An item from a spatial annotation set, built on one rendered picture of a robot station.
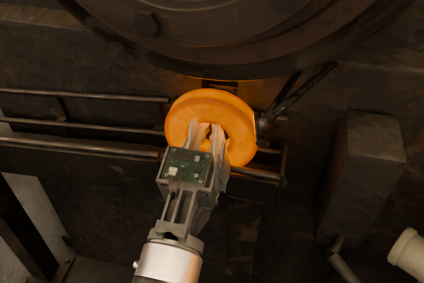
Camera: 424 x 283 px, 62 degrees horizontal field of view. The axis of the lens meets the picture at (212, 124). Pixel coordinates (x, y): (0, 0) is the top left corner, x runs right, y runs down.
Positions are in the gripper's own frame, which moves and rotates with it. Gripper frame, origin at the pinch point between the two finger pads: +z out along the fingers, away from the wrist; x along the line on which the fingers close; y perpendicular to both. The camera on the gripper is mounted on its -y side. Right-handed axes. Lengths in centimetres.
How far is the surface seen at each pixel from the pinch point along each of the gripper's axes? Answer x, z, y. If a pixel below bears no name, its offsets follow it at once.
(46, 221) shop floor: 66, -6, -78
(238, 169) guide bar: -5.2, -5.2, -3.7
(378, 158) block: -23.5, -3.8, 4.6
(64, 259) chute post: 51, -17, -73
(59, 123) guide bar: 31.0, -0.1, -9.0
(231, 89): -1.4, 8.6, -1.7
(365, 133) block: -22.1, 0.3, 3.9
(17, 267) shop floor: 65, -23, -73
